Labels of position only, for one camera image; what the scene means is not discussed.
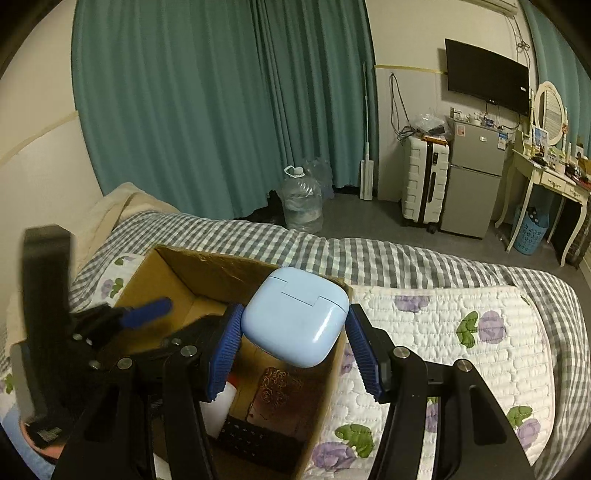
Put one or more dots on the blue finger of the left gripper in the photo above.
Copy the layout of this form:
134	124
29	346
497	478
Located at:
138	316
99	337

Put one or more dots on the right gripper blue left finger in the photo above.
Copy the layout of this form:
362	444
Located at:
113	437

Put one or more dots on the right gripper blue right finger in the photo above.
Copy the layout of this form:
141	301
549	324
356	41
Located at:
474	440

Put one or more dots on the light blue earbuds case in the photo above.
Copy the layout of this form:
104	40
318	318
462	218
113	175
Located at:
296	316

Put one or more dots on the white bottle red cap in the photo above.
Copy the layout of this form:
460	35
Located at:
216	411

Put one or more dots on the pink rose card case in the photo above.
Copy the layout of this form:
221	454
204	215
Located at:
284	403

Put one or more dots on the black cylindrical bottle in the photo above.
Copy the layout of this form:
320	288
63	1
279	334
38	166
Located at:
45	264

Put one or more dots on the person's left hand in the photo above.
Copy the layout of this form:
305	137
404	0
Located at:
48	451

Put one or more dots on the brown cardboard box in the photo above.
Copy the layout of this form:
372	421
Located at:
203	283

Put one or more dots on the black remote control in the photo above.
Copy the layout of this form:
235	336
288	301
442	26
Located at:
260	446

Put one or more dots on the beige blanket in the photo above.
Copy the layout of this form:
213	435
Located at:
89	235

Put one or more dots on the grey checked bed sheet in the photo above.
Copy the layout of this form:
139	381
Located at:
376	263

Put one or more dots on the large clear water jug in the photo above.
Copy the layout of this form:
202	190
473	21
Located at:
302	200

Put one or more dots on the white flat mop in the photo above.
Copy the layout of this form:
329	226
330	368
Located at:
367	189

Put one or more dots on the large green curtain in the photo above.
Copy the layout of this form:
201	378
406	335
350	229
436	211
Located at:
202	104

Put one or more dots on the blue laundry basket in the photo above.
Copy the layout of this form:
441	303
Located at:
533	229

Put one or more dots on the silver mini fridge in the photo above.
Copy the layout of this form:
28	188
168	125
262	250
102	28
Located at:
477	160

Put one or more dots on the white suitcase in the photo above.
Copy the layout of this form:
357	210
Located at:
426	164

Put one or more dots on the white dressing table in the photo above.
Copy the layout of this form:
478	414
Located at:
544	186

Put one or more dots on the clear plastic bag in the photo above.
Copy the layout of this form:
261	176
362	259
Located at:
430	125

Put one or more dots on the oval white vanity mirror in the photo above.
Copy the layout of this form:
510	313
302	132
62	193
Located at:
550	113

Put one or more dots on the right green curtain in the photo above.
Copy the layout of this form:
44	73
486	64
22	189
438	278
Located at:
557	62

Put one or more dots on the white air conditioner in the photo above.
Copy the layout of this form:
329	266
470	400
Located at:
506	7

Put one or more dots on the black wall television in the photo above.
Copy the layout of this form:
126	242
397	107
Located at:
489	76

